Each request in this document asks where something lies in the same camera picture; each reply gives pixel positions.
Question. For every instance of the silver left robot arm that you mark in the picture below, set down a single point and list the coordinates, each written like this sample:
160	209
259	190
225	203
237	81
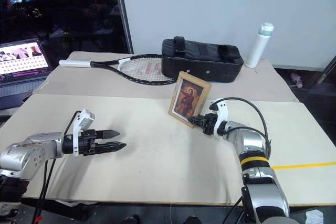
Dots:
39	146

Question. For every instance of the dark rounded shape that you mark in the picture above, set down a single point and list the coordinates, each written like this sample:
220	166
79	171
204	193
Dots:
193	219
132	219

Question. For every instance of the black padded bag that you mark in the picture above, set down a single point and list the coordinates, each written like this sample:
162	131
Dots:
202	60

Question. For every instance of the open laptop computer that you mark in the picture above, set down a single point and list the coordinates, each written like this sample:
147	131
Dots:
21	61

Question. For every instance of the black white tennis racket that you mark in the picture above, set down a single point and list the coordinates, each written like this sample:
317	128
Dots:
141	69

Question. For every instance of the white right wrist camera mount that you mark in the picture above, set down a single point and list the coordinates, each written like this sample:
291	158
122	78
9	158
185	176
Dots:
223	111

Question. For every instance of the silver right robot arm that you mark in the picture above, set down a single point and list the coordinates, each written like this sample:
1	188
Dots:
258	171

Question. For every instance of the wooden picture frame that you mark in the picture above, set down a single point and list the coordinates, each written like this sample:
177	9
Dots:
187	98

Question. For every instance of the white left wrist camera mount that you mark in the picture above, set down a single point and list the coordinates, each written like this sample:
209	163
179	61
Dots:
84	119

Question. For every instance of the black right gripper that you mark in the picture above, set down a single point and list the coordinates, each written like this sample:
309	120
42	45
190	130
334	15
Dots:
209	124

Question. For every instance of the yellow tape strip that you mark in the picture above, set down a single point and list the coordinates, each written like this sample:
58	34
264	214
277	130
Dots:
304	166

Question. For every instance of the white partition board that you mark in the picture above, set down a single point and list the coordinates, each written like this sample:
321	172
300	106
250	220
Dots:
210	6

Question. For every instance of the black metal stand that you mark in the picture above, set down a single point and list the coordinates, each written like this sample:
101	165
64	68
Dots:
326	70

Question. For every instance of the white water bottle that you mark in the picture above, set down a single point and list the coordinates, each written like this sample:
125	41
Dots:
257	48

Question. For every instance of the pink object on floor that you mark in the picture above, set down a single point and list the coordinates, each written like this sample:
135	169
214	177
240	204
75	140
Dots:
297	79

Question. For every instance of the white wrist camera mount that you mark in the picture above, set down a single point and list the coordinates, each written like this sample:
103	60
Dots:
84	119
223	111

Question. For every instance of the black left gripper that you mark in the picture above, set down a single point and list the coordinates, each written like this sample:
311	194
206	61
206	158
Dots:
88	144

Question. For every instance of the white crumpled plastic sheet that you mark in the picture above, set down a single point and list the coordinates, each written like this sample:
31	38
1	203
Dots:
315	214

